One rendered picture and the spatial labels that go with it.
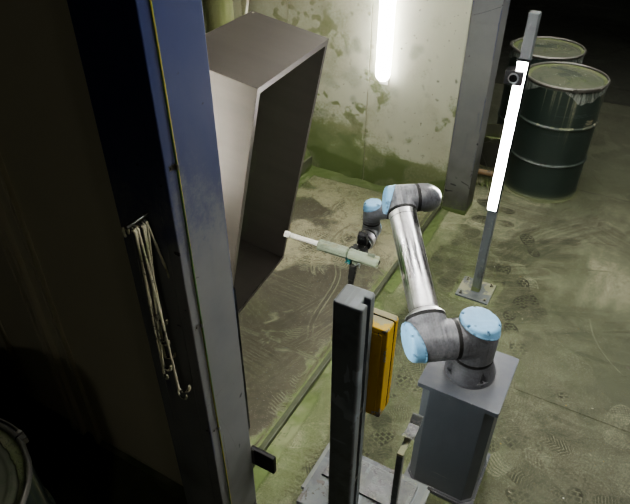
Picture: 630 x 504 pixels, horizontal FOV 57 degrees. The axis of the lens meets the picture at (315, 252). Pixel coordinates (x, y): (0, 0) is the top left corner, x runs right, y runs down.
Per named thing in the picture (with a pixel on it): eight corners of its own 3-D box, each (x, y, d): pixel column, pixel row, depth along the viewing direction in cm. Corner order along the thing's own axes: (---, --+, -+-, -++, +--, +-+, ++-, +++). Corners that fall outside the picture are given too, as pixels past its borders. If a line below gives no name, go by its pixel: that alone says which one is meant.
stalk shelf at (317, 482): (295, 503, 165) (295, 500, 164) (333, 443, 181) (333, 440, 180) (397, 558, 153) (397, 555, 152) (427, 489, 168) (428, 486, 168)
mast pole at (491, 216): (470, 291, 358) (528, 12, 260) (472, 287, 361) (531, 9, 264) (478, 294, 356) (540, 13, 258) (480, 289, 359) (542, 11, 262)
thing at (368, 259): (375, 290, 286) (381, 253, 272) (372, 296, 282) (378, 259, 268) (285, 261, 298) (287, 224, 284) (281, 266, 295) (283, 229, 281)
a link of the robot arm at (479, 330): (501, 365, 211) (511, 330, 201) (455, 370, 210) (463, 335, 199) (486, 335, 224) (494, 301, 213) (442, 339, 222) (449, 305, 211)
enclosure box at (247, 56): (160, 298, 272) (165, 52, 195) (226, 232, 317) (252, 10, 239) (225, 330, 266) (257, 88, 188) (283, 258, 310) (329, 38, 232)
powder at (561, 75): (525, 62, 440) (526, 61, 439) (602, 69, 429) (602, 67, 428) (527, 88, 398) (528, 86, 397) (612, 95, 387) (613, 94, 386)
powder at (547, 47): (592, 47, 469) (593, 46, 469) (570, 65, 435) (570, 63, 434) (528, 35, 496) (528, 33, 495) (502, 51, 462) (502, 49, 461)
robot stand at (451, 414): (490, 456, 265) (519, 358, 227) (469, 512, 244) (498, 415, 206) (426, 428, 277) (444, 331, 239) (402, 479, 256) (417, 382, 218)
